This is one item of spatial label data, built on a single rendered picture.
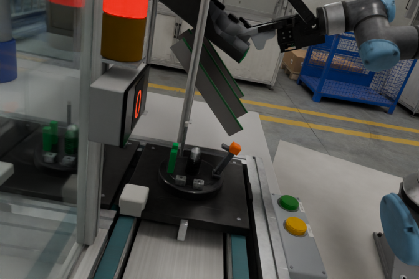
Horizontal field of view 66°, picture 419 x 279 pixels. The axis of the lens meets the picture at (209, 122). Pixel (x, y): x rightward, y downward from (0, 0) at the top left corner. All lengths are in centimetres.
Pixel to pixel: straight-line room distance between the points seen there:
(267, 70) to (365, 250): 408
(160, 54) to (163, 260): 419
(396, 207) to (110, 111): 47
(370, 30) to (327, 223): 48
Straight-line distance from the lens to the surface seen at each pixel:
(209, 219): 61
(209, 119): 126
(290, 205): 71
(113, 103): 37
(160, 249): 62
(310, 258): 64
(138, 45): 39
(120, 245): 58
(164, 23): 459
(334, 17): 86
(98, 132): 39
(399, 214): 61
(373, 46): 80
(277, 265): 59
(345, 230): 92
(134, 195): 61
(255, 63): 474
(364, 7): 87
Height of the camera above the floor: 137
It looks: 24 degrees down
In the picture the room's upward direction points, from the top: 12 degrees clockwise
